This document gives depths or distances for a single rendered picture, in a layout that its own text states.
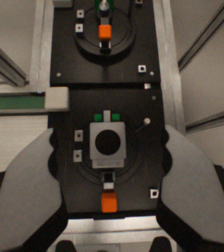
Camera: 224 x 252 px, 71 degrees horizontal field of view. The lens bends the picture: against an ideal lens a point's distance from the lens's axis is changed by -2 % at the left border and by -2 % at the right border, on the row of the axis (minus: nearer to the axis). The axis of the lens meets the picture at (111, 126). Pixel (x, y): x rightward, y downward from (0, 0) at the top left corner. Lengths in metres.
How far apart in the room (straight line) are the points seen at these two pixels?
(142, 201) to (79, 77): 0.28
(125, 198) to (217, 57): 0.50
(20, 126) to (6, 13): 0.39
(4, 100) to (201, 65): 0.54
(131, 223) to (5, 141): 0.33
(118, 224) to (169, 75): 0.33
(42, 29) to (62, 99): 0.20
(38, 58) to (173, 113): 0.33
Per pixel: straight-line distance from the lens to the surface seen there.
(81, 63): 0.37
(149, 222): 0.36
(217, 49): 0.64
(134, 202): 0.33
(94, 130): 0.20
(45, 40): 0.44
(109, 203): 0.22
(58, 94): 0.33
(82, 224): 0.36
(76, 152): 0.29
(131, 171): 0.30
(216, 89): 0.57
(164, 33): 0.46
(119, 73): 0.36
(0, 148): 0.44
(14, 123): 0.44
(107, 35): 0.29
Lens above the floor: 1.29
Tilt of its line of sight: 80 degrees down
